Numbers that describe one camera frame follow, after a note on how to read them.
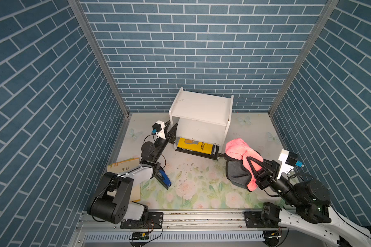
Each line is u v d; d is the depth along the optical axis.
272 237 0.71
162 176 0.89
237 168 0.56
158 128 0.66
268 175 0.48
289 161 0.44
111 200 0.43
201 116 0.73
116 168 0.92
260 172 0.50
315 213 0.44
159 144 0.72
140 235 0.72
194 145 0.92
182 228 0.72
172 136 0.72
